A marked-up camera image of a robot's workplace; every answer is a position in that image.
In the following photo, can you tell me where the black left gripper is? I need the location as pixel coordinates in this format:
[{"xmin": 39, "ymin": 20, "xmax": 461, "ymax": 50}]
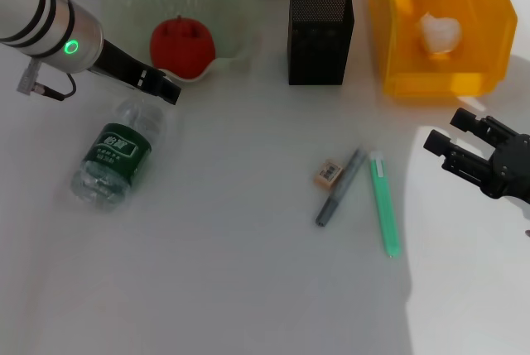
[{"xmin": 88, "ymin": 38, "xmax": 183, "ymax": 108}]

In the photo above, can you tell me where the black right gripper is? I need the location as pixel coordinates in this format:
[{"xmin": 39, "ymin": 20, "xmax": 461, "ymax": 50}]
[{"xmin": 422, "ymin": 106, "xmax": 530, "ymax": 207}]

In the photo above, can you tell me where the red toy fruit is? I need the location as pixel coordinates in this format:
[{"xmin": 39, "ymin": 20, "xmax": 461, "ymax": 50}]
[{"xmin": 149, "ymin": 15, "xmax": 217, "ymax": 79}]

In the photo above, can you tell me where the green label water bottle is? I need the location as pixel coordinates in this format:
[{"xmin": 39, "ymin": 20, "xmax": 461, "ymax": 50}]
[{"xmin": 69, "ymin": 96, "xmax": 171, "ymax": 211}]

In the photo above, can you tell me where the white paper ball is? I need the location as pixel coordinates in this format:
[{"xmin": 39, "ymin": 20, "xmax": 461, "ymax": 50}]
[{"xmin": 416, "ymin": 11, "xmax": 463, "ymax": 58}]

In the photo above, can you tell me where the green pen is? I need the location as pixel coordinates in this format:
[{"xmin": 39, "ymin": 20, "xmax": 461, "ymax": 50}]
[{"xmin": 368, "ymin": 150, "xmax": 402, "ymax": 259}]

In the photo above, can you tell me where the grey pen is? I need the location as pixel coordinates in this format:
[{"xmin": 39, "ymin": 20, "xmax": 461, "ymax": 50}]
[{"xmin": 316, "ymin": 146, "xmax": 366, "ymax": 228}]

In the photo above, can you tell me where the green glass fruit plate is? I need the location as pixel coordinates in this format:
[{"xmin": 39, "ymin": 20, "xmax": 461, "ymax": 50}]
[{"xmin": 101, "ymin": 0, "xmax": 265, "ymax": 83}]

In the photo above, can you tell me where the black mesh pen holder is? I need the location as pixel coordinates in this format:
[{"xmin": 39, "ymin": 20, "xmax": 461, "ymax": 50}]
[{"xmin": 287, "ymin": 0, "xmax": 356, "ymax": 86}]

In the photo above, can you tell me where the yellow plastic bin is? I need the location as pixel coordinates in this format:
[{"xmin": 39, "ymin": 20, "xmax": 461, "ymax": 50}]
[{"xmin": 368, "ymin": 0, "xmax": 518, "ymax": 98}]

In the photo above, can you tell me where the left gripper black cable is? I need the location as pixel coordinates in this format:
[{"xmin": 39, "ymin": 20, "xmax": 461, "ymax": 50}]
[{"xmin": 35, "ymin": 73, "xmax": 79, "ymax": 102}]

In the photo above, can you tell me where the grey cable tag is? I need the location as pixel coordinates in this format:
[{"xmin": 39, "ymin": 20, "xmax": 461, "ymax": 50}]
[{"xmin": 16, "ymin": 59, "xmax": 42, "ymax": 94}]

